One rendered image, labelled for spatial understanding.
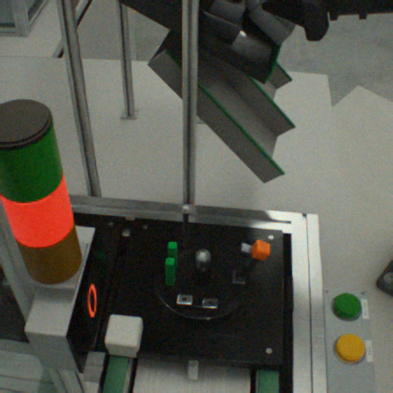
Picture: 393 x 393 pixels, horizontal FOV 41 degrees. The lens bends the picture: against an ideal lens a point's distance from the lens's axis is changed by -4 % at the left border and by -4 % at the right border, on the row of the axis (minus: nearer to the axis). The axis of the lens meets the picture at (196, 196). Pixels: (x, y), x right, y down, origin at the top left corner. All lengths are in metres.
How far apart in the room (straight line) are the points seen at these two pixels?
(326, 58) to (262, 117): 2.23
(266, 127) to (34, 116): 0.67
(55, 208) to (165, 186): 0.70
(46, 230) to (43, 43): 1.21
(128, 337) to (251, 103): 0.47
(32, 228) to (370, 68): 2.89
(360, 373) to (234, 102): 0.49
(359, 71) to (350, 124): 1.86
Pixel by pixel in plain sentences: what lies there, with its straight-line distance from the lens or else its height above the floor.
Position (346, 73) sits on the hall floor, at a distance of 3.11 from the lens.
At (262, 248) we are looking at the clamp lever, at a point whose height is 1.07.
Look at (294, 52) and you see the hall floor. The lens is 3.22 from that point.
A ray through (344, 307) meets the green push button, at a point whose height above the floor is 0.97.
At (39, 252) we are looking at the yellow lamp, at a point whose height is 1.31.
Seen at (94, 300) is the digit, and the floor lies 1.20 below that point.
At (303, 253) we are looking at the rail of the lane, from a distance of 0.88.
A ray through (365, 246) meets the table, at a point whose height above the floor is 0.86.
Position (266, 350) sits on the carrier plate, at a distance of 0.76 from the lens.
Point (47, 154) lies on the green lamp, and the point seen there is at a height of 1.40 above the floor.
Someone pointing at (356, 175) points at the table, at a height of 0.86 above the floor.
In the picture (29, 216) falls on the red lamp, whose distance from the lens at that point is 0.41.
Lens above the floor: 1.64
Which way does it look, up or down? 46 degrees down
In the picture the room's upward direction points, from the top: 1 degrees clockwise
